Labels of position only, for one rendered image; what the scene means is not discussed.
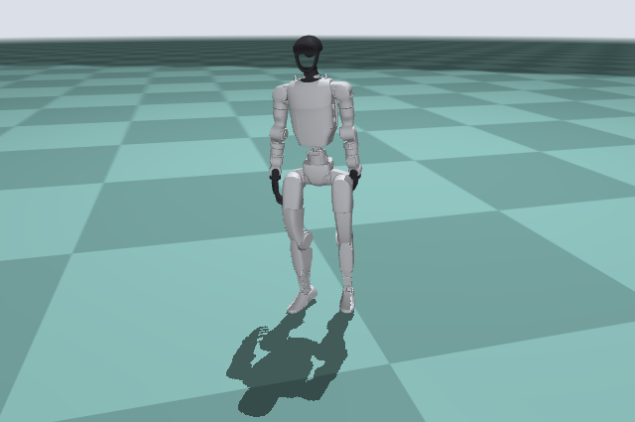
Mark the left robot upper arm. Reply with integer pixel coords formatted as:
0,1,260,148
330,81,354,141

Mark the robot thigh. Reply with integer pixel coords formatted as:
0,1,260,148
331,169,353,247
282,168,314,249

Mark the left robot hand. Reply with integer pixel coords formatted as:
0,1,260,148
349,170,361,191

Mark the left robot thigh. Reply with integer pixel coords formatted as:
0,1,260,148
331,169,353,247

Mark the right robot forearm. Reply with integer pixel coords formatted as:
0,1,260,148
269,130,285,176

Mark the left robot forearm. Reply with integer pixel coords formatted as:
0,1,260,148
343,125,362,177

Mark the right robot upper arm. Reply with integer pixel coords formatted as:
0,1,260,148
270,83,289,141

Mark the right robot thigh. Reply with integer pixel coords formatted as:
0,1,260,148
282,168,314,249

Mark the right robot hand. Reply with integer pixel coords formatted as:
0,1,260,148
270,169,283,206

